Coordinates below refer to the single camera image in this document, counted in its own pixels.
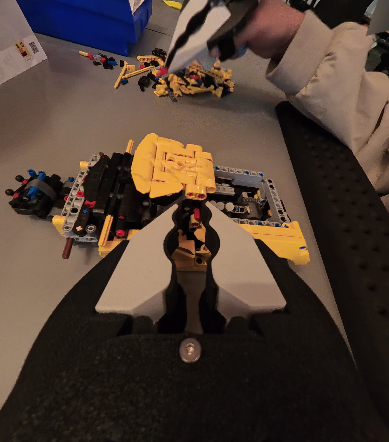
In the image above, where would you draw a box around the yellow toy car chassis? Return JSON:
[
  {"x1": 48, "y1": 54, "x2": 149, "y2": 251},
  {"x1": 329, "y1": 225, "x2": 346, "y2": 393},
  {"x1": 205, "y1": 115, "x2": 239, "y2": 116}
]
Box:
[{"x1": 5, "y1": 133, "x2": 311, "y2": 266}]

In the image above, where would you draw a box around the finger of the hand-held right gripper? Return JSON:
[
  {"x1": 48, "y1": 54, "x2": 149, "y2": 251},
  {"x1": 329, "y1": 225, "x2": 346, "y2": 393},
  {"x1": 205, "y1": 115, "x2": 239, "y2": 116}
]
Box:
[
  {"x1": 191, "y1": 4, "x2": 234, "y2": 60},
  {"x1": 166, "y1": 0, "x2": 213, "y2": 70}
]

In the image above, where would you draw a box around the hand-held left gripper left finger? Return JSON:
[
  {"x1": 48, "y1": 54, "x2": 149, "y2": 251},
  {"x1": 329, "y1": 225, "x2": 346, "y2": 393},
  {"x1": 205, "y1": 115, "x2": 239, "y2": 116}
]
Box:
[{"x1": 96, "y1": 204, "x2": 181, "y2": 331}]

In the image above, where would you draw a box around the yellow toy fender subassembly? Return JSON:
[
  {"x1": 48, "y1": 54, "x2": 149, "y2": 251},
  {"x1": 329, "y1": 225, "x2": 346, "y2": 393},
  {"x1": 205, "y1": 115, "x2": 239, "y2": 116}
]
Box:
[{"x1": 171, "y1": 213, "x2": 213, "y2": 271}]

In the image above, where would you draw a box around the black dotted desk mat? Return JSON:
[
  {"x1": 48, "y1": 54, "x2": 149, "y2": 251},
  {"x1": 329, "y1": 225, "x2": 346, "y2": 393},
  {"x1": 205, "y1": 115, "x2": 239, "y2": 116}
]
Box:
[{"x1": 276, "y1": 102, "x2": 389, "y2": 442}]

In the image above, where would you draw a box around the person's right hand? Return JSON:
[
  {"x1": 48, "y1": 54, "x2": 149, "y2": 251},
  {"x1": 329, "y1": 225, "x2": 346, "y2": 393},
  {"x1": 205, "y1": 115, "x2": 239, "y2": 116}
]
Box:
[{"x1": 236, "y1": 0, "x2": 299, "y2": 60}]

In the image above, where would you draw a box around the blue plastic bin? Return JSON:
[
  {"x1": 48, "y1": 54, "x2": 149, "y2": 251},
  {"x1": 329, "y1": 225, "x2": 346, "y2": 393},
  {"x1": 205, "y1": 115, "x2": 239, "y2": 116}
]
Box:
[{"x1": 17, "y1": 0, "x2": 152, "y2": 56}]

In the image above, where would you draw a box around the grey desk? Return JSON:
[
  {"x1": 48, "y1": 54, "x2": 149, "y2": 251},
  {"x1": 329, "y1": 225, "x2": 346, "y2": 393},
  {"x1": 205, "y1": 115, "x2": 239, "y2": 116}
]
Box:
[{"x1": 0, "y1": 0, "x2": 350, "y2": 442}]

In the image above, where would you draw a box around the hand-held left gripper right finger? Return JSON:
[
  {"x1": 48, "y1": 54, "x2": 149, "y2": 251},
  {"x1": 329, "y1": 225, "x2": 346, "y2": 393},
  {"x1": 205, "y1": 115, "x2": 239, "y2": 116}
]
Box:
[{"x1": 205, "y1": 202, "x2": 287, "y2": 331}]

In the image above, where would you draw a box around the toy car instruction booklet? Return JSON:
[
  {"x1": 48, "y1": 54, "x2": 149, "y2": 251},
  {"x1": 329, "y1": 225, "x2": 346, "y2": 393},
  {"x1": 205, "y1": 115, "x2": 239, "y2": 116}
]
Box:
[{"x1": 0, "y1": 0, "x2": 48, "y2": 100}]

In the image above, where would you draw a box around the person's right forearm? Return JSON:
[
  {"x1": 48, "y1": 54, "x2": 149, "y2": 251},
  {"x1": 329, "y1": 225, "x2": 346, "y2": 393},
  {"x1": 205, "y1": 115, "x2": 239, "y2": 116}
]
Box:
[{"x1": 266, "y1": 11, "x2": 389, "y2": 194}]

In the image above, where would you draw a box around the pile of small toy pieces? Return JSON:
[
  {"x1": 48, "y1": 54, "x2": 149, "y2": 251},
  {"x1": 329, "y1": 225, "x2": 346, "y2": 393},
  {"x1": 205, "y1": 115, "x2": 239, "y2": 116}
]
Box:
[{"x1": 79, "y1": 47, "x2": 236, "y2": 103}]

